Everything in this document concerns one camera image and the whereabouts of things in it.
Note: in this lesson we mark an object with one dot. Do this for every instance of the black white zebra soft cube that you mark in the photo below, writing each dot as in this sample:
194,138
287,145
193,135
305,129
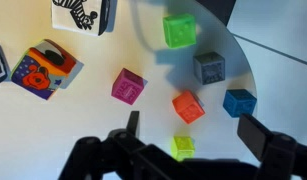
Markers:
80,15

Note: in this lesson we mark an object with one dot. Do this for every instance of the orange block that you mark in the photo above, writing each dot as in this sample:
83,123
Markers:
189,107

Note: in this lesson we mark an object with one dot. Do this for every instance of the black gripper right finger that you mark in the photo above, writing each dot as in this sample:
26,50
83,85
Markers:
254,135

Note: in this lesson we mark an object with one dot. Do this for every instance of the grey block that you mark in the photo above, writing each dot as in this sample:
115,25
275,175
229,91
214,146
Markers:
209,68

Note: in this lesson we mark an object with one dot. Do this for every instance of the yellow translucent block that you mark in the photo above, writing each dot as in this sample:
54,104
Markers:
183,147

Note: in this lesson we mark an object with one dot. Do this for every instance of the colourful orange purple soft cube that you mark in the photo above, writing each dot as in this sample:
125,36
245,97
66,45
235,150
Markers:
43,70

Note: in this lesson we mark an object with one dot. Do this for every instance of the pink block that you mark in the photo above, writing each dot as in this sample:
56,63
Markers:
128,87

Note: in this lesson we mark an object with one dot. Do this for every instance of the blue block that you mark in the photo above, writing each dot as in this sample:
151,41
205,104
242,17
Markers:
239,102

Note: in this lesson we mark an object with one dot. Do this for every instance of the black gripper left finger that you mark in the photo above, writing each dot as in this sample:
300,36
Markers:
133,122

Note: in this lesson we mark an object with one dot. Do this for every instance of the green block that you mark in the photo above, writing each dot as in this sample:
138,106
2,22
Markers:
179,30

